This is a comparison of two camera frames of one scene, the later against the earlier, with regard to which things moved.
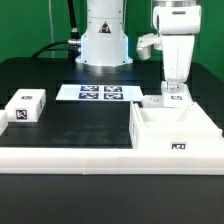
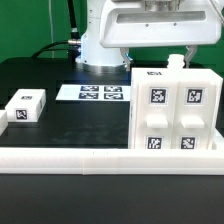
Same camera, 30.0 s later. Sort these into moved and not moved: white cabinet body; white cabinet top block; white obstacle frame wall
Moved: white cabinet body
Not moved: white cabinet top block; white obstacle frame wall
